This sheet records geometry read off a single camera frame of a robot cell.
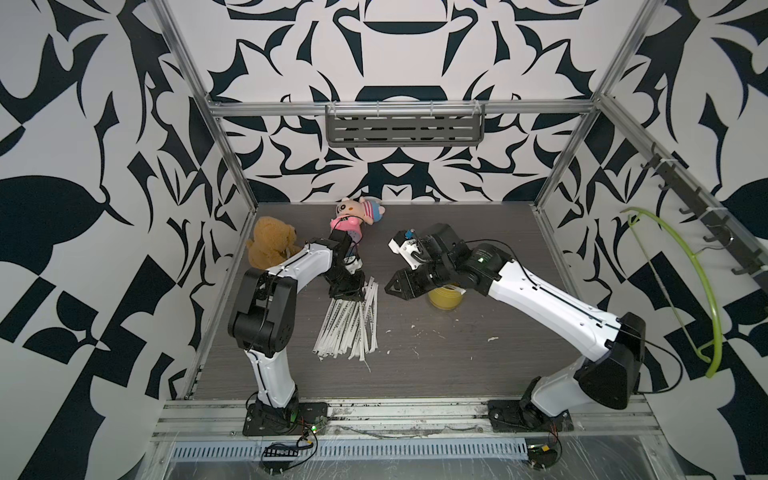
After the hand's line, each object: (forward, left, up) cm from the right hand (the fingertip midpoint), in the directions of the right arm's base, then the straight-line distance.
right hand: (389, 284), depth 71 cm
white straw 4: (-2, +12, -22) cm, 26 cm away
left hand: (+8, +8, -19) cm, 22 cm away
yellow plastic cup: (+5, -16, -19) cm, 25 cm away
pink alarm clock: (+31, +13, -14) cm, 36 cm away
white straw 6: (-1, +8, -20) cm, 22 cm away
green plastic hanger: (+15, -63, +4) cm, 65 cm away
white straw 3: (+4, +12, -23) cm, 26 cm away
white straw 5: (-2, +11, -23) cm, 25 cm away
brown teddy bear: (+17, +32, -5) cm, 37 cm away
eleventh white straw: (-6, +4, -23) cm, 24 cm away
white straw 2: (-2, +17, -23) cm, 29 cm away
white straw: (-2, +19, -23) cm, 30 cm away
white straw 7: (-3, +7, -22) cm, 23 cm away
